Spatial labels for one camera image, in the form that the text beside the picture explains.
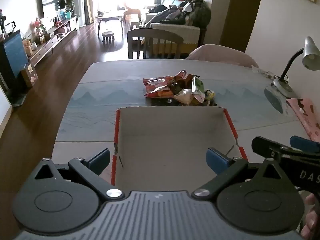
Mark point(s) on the pile of dark clothes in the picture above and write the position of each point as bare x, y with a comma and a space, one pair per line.
175, 13

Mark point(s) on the pink printed cloth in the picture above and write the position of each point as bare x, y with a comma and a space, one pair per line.
307, 115

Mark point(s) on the brown cardboard box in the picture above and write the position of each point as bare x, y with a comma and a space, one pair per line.
30, 75

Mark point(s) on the black coffee maker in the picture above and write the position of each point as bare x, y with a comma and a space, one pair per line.
7, 25

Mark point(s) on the red snack packet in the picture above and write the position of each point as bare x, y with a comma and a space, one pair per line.
157, 87

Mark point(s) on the clear plastic bag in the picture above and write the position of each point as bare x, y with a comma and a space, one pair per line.
260, 71

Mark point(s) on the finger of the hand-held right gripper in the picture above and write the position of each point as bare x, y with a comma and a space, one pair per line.
305, 143
265, 146

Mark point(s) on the grey desk lamp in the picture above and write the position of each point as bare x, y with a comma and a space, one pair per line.
310, 52

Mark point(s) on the person's right hand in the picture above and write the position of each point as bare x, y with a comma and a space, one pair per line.
311, 220

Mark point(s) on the small yellow snack packet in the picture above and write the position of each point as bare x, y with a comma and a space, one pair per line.
210, 94

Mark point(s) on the black cabinet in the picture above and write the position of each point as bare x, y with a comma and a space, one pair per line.
12, 55

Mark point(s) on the pink covered chair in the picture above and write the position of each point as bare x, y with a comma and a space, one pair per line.
220, 53

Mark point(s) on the green snack packet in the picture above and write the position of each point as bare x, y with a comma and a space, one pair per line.
197, 87

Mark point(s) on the small wooden chair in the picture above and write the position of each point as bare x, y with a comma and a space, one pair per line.
132, 11

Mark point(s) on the dark curtain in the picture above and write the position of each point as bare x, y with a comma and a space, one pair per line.
87, 2

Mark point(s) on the wooden coffee table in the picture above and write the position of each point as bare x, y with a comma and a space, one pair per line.
111, 15

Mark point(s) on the white standing air conditioner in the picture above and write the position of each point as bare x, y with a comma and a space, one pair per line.
80, 2

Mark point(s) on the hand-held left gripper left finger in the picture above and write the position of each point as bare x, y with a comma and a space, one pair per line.
100, 158

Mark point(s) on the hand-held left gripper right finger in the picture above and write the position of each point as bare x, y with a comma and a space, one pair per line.
217, 160

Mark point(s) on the small wooden stool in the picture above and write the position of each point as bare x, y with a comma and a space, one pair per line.
108, 35

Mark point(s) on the wooden television cabinet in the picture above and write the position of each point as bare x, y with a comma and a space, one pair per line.
47, 46

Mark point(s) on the cardboard box with red edge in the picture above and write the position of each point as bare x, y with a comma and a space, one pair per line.
170, 140

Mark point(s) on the wooden dining chair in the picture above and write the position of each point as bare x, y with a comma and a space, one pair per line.
155, 33

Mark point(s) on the television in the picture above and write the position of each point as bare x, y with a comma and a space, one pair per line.
50, 0

